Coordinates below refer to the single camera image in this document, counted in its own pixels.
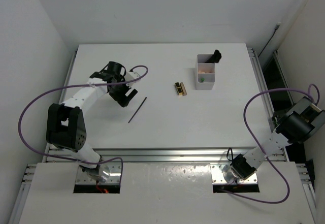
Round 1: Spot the aluminium rail front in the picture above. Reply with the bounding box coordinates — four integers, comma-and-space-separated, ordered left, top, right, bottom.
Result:
45, 147, 286, 163

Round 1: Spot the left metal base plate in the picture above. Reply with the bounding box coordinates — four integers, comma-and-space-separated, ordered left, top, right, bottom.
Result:
75, 163, 121, 185

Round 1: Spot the white three-compartment organizer box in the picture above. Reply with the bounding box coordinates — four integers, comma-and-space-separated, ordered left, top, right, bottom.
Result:
194, 54, 215, 90

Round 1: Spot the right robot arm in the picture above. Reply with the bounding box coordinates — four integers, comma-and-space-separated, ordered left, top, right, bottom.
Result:
223, 97, 324, 182

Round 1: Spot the black gold lipstick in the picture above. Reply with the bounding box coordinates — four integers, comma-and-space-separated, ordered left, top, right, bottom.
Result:
174, 82, 183, 95

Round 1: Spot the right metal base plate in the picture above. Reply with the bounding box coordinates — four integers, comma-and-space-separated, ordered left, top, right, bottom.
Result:
210, 163, 258, 186

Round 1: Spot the black wall cable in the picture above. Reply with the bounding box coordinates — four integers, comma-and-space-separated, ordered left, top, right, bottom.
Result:
258, 22, 281, 57

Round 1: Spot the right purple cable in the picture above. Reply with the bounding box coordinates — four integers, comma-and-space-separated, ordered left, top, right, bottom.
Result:
220, 83, 320, 204

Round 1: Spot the black thin pencil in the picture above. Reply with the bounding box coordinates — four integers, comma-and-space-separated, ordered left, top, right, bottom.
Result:
128, 97, 147, 123

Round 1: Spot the metal base plate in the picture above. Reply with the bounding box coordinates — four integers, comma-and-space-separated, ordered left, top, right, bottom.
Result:
210, 163, 258, 186
75, 163, 121, 185

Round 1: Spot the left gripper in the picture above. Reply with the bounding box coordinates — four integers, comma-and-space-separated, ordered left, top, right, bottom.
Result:
109, 75, 137, 107

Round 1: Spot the purple cable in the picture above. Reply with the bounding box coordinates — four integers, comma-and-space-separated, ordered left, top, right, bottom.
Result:
220, 83, 320, 204
18, 65, 149, 181

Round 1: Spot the rose gold lipstick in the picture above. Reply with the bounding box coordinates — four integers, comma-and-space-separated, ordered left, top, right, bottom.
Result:
180, 82, 187, 96

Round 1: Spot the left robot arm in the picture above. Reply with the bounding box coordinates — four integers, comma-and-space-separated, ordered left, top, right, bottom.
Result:
46, 61, 140, 180

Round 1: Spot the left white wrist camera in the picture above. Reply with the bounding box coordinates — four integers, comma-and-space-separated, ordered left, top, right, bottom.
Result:
124, 71, 141, 83

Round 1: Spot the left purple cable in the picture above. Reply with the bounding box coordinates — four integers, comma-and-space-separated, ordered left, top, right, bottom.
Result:
18, 65, 149, 181

